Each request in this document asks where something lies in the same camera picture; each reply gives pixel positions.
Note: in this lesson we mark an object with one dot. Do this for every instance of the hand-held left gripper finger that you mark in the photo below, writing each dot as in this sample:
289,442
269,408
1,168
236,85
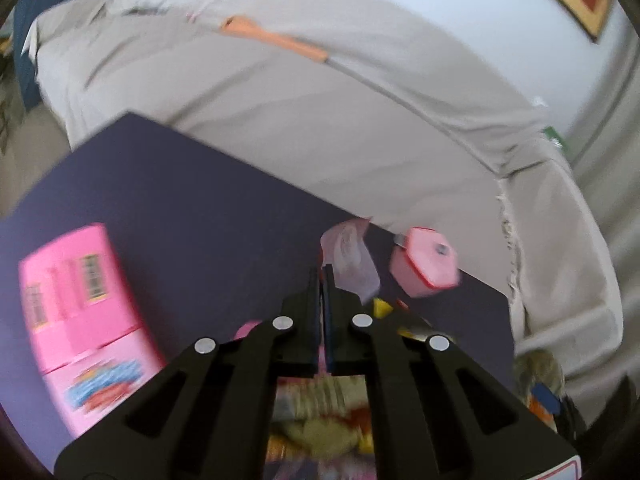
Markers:
328,330
318,330

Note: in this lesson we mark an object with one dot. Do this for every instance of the yellow snack packet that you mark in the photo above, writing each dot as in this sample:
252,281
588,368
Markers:
320,430

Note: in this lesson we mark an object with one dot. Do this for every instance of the white curtain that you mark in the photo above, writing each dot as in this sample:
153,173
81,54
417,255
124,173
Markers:
610,135

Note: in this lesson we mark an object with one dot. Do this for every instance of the purple tablecloth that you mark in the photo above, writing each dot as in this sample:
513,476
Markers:
200,220

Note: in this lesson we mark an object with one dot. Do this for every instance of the grey covered sofa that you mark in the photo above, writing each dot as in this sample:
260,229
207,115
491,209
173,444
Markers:
325,110

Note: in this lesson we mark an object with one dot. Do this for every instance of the white wall socket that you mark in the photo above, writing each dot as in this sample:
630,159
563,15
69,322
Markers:
541,101

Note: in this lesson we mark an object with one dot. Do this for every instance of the trash bin with yellow-green bag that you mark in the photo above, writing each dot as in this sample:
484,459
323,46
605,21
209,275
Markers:
535,367

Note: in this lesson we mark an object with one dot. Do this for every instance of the pink lidded pot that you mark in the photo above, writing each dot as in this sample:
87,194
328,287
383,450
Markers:
427,265

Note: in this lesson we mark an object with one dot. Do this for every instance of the white fringed blanket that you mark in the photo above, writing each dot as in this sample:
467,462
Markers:
560,260

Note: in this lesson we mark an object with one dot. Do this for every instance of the dark blue cabinet cloth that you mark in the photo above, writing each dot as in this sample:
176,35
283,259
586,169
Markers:
30,35

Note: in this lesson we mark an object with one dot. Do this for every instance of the orange back scratcher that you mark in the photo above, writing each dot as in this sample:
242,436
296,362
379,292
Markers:
272,40

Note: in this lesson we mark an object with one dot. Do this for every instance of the pink cardboard box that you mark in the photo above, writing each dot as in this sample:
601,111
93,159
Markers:
85,310

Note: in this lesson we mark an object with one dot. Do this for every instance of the green digital clock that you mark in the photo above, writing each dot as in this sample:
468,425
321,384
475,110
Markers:
556,139

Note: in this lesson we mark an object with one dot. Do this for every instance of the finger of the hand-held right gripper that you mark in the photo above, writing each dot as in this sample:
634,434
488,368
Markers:
546,397

